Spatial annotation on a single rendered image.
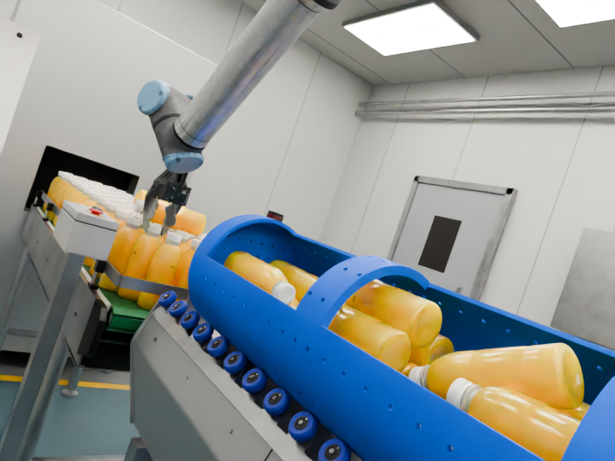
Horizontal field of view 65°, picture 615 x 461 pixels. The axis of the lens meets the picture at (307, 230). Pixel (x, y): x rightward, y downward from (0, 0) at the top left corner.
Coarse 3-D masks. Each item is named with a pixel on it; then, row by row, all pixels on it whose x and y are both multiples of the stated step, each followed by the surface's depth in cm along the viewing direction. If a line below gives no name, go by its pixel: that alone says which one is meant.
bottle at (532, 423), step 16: (464, 400) 55; (480, 400) 53; (496, 400) 51; (512, 400) 51; (528, 400) 50; (480, 416) 52; (496, 416) 50; (512, 416) 49; (528, 416) 48; (544, 416) 48; (560, 416) 48; (512, 432) 49; (528, 432) 48; (544, 432) 47; (560, 432) 46; (528, 448) 47; (544, 448) 46; (560, 448) 45
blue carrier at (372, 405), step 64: (256, 256) 113; (320, 256) 108; (256, 320) 80; (320, 320) 68; (448, 320) 81; (512, 320) 67; (320, 384) 65; (384, 384) 56; (384, 448) 56; (448, 448) 48; (512, 448) 43; (576, 448) 40
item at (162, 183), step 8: (168, 176) 129; (176, 176) 125; (184, 176) 128; (160, 184) 129; (168, 184) 125; (176, 184) 125; (184, 184) 126; (160, 192) 125; (168, 192) 125; (176, 192) 126; (184, 192) 127; (168, 200) 125; (176, 200) 126; (184, 200) 128
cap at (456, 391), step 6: (462, 378) 58; (456, 384) 56; (462, 384) 56; (468, 384) 56; (450, 390) 56; (456, 390) 56; (462, 390) 56; (450, 396) 56; (456, 396) 56; (450, 402) 56; (456, 402) 56
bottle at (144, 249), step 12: (144, 240) 129; (156, 240) 130; (132, 252) 129; (144, 252) 128; (132, 264) 128; (144, 264) 128; (132, 276) 128; (144, 276) 129; (120, 288) 129; (132, 300) 129
